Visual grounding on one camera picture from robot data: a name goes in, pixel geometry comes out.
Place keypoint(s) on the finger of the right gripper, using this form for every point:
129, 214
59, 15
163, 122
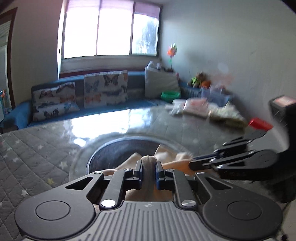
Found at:
239, 145
210, 161

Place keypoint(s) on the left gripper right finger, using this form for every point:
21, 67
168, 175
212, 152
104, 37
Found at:
176, 182

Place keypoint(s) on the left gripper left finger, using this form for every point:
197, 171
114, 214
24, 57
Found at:
120, 182

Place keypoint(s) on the cream knit sweater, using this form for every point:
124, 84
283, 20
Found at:
169, 160

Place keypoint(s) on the pink white folded clothes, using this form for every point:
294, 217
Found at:
192, 106

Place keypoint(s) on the red plastic stool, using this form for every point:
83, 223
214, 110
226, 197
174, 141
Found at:
260, 124

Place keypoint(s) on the black induction cooktop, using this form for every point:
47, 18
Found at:
114, 152

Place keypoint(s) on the yellow patterned folded garment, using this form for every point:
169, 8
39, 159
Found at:
228, 115

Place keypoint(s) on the clear plastic storage box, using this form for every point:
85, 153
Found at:
216, 95

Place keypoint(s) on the teddy bear toy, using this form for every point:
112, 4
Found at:
200, 81

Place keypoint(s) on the green plastic basin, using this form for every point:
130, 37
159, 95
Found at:
169, 96

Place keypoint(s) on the grey quilted table cover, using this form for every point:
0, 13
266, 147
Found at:
46, 193

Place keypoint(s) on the right butterfly cushion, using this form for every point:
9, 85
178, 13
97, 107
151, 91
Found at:
105, 88

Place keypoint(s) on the butterfly cushion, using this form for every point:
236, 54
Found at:
54, 102
105, 88

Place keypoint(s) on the grey pillow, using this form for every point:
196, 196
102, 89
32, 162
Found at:
157, 82

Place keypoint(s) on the left butterfly cushion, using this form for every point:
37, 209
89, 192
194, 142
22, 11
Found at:
54, 102

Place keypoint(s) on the white plush toy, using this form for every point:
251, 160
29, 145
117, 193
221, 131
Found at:
155, 67

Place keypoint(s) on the colourful pinwheel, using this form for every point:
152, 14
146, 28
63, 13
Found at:
172, 52

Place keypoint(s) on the blue sofa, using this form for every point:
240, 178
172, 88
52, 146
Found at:
22, 115

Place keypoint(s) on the window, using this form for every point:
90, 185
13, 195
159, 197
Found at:
110, 28

